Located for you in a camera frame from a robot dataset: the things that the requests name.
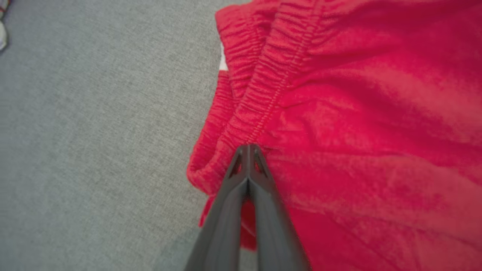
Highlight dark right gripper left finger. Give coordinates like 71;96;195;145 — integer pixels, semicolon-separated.
184;145;249;271

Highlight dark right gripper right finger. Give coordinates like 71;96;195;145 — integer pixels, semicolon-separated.
247;144;311;271

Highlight red shorts with white stripes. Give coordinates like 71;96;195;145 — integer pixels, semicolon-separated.
187;0;482;271

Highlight red shirt with white sleeves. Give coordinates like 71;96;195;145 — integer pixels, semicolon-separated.
0;0;10;52

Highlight grey fabric sofa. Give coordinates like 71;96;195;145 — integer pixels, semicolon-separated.
0;0;260;271

